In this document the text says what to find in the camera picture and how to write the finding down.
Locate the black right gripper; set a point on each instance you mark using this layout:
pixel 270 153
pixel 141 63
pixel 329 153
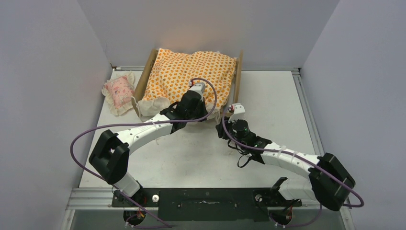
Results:
pixel 223 132

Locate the wooden pet bed frame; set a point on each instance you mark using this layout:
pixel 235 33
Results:
pixel 144 79

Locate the pink frilled small pillow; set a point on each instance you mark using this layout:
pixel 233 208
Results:
pixel 118 92

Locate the orange patterned bed cushion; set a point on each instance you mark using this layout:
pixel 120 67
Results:
pixel 187 79

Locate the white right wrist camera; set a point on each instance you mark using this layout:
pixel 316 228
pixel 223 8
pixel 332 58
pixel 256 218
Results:
pixel 237 111

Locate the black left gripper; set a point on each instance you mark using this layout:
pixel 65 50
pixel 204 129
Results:
pixel 203 112

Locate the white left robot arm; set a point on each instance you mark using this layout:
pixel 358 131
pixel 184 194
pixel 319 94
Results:
pixel 111 153

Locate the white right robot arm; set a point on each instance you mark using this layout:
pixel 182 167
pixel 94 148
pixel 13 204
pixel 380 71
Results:
pixel 327 180

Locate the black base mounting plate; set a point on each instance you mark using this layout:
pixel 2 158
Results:
pixel 207 204

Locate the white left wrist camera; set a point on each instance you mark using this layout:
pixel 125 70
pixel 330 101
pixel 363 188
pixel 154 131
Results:
pixel 197 87

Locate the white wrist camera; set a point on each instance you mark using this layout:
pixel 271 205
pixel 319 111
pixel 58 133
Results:
pixel 237 111
pixel 197 87

